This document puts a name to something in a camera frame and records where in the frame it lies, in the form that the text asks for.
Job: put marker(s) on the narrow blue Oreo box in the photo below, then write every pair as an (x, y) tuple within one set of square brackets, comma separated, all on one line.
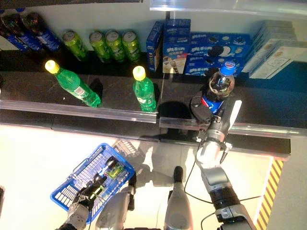
[(153, 45)]

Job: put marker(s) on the yellow black hazard tape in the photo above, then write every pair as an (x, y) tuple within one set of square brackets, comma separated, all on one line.
[(271, 191)]

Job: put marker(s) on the green bottle yellow cap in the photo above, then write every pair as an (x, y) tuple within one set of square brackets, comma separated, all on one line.
[(76, 88), (144, 93)]

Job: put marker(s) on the black shelf base board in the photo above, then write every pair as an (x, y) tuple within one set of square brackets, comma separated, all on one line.
[(259, 145)]

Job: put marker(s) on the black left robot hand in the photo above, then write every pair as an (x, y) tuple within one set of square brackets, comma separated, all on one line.
[(88, 194)]

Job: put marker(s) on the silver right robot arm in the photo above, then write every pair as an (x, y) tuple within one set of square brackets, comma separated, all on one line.
[(213, 172)]

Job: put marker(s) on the blue plastic shopping basket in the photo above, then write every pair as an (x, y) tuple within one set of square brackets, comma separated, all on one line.
[(121, 159)]

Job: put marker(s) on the black shelf board clear rail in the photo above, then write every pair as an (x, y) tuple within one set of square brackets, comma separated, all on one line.
[(263, 100), (28, 86), (216, 7)]

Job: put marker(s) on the flat blue Oreo box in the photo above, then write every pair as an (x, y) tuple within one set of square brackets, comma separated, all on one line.
[(239, 48), (199, 63)]

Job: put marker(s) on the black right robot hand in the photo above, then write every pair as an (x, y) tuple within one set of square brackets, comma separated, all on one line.
[(201, 112)]

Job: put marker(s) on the silver left robot leg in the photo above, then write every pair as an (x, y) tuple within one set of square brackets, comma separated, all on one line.
[(112, 210)]

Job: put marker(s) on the beige cardboard box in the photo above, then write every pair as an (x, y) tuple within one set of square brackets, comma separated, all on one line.
[(259, 48), (275, 62)]

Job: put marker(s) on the green soda bottle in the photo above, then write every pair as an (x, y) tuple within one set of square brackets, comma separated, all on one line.
[(115, 173)]

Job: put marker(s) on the green soda can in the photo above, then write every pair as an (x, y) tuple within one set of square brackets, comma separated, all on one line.
[(76, 45), (116, 45), (132, 46), (100, 48)]

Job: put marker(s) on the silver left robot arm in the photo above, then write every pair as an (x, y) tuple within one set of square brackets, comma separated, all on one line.
[(76, 220)]

